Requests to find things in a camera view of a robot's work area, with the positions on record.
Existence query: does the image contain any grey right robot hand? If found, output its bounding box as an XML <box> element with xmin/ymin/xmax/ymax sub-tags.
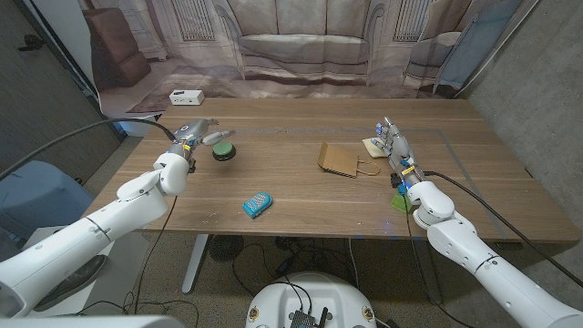
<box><xmin>371</xmin><ymin>116</ymin><xmax>426</xmax><ymax>186</ymax></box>

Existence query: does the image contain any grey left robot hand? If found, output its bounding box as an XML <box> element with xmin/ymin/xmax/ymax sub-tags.
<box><xmin>168</xmin><ymin>117</ymin><xmax>237</xmax><ymax>159</ymax></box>

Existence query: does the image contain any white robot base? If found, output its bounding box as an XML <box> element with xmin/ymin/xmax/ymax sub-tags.
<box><xmin>245</xmin><ymin>272</ymin><xmax>378</xmax><ymax>328</ymax></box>

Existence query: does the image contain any cream foam sponge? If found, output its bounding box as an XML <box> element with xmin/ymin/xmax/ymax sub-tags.
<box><xmin>362</xmin><ymin>137</ymin><xmax>388</xmax><ymax>159</ymax></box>

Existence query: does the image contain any white power strip box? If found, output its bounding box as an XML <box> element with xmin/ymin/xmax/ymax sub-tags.
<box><xmin>169</xmin><ymin>89</ymin><xmax>205</xmax><ymax>107</ymax></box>

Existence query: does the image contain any brown paper bag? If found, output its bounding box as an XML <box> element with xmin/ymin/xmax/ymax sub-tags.
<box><xmin>317</xmin><ymin>140</ymin><xmax>381</xmax><ymax>179</ymax></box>

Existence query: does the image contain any grey tape outline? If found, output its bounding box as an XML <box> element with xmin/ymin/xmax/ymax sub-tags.
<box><xmin>195</xmin><ymin>128</ymin><xmax>509</xmax><ymax>241</ymax></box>

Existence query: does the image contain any black round fan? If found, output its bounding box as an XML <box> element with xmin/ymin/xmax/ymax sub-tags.
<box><xmin>209</xmin><ymin>234</ymin><xmax>245</xmax><ymax>263</ymax></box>

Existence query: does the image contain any white table leg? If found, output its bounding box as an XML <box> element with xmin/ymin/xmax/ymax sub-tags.
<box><xmin>180</xmin><ymin>234</ymin><xmax>210</xmax><ymax>295</ymax></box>

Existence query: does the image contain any grey table leg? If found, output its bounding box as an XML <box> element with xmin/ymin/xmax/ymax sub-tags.
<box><xmin>412</xmin><ymin>240</ymin><xmax>444</xmax><ymax>305</ymax></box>

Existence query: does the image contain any printed living room backdrop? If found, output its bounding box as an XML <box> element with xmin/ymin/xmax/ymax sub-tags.
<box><xmin>77</xmin><ymin>0</ymin><xmax>541</xmax><ymax>120</ymax></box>

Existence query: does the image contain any black electronics module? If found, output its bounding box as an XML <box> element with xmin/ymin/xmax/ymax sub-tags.
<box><xmin>289</xmin><ymin>307</ymin><xmax>330</xmax><ymax>328</ymax></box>

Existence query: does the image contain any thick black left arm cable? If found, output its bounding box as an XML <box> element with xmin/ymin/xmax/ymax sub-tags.
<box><xmin>0</xmin><ymin>118</ymin><xmax>178</xmax><ymax>181</ymax></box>

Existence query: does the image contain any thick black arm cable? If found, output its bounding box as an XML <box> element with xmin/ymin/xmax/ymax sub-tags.
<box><xmin>424</xmin><ymin>170</ymin><xmax>583</xmax><ymax>289</ymax></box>
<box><xmin>0</xmin><ymin>118</ymin><xmax>178</xmax><ymax>181</ymax></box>

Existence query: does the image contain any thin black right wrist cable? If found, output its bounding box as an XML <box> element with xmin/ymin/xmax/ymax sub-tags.
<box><xmin>403</xmin><ymin>193</ymin><xmax>476</xmax><ymax>328</ymax></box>

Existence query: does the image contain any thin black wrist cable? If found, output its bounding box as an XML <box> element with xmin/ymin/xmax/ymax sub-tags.
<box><xmin>403</xmin><ymin>193</ymin><xmax>476</xmax><ymax>328</ymax></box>
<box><xmin>123</xmin><ymin>195</ymin><xmax>201</xmax><ymax>316</ymax></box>

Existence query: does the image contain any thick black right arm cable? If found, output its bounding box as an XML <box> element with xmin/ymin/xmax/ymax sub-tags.
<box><xmin>424</xmin><ymin>170</ymin><xmax>583</xmax><ymax>289</ymax></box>

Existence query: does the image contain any thin black left wrist cable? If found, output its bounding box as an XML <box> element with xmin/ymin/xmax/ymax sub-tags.
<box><xmin>123</xmin><ymin>195</ymin><xmax>201</xmax><ymax>316</ymax></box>

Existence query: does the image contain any black floor cable tangle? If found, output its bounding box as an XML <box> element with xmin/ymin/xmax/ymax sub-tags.
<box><xmin>231</xmin><ymin>236</ymin><xmax>352</xmax><ymax>297</ymax></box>

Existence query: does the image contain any black door handle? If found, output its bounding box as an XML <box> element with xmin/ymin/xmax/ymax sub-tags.
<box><xmin>17</xmin><ymin>35</ymin><xmax>46</xmax><ymax>52</ymax></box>

